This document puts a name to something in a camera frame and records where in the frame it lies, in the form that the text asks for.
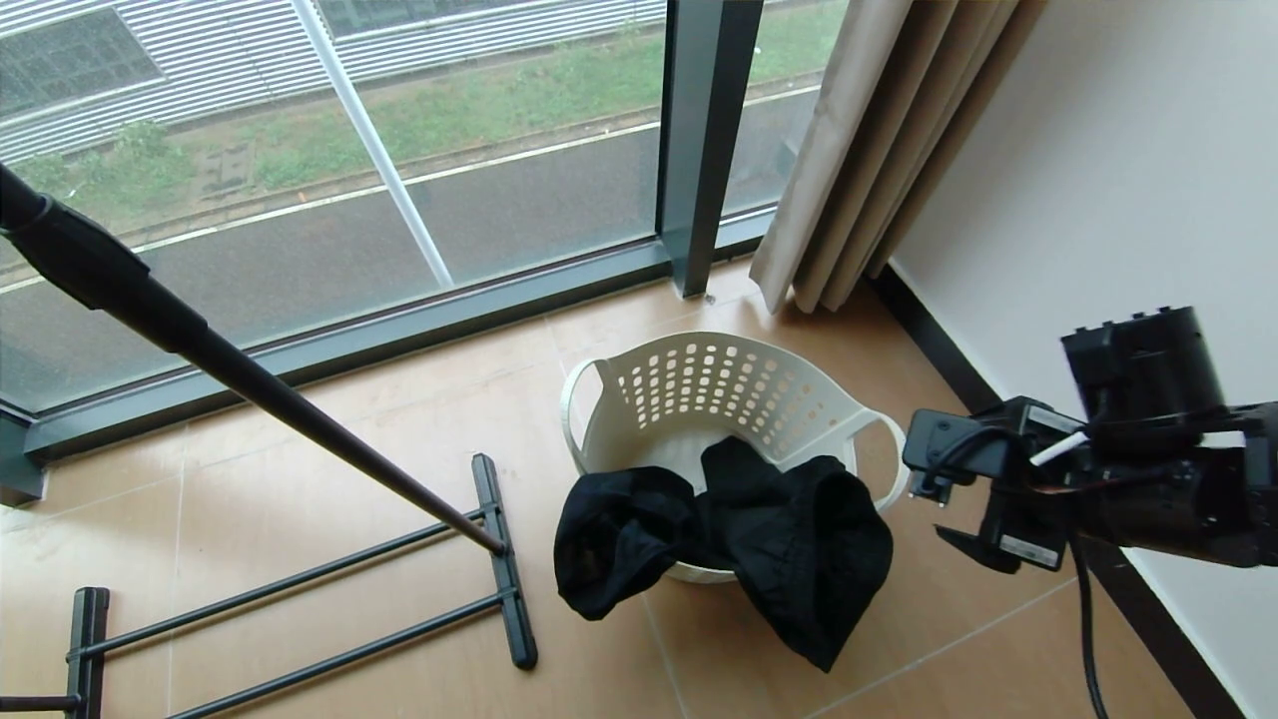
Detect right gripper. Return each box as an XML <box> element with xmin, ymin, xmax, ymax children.
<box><xmin>936</xmin><ymin>454</ymin><xmax>1278</xmax><ymax>573</ymax></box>

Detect black shorts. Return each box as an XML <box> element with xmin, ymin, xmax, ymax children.
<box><xmin>697</xmin><ymin>436</ymin><xmax>895</xmax><ymax>673</ymax></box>

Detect white laundry basket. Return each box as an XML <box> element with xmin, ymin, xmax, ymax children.
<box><xmin>559</xmin><ymin>332</ymin><xmax>910</xmax><ymax>585</ymax></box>

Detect black clothes rack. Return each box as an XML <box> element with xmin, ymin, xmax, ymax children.
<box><xmin>0</xmin><ymin>163</ymin><xmax>540</xmax><ymax>719</ymax></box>

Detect black garment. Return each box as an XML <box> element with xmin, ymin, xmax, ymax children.
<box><xmin>554</xmin><ymin>464</ymin><xmax>712</xmax><ymax>622</ymax></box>

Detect beige curtain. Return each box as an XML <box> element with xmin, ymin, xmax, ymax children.
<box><xmin>749</xmin><ymin>0</ymin><xmax>1044</xmax><ymax>316</ymax></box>

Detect window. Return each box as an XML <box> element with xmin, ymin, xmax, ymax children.
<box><xmin>0</xmin><ymin>0</ymin><xmax>850</xmax><ymax>505</ymax></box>

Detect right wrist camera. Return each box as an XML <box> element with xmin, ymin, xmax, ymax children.
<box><xmin>902</xmin><ymin>396</ymin><xmax>1084</xmax><ymax>503</ymax></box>

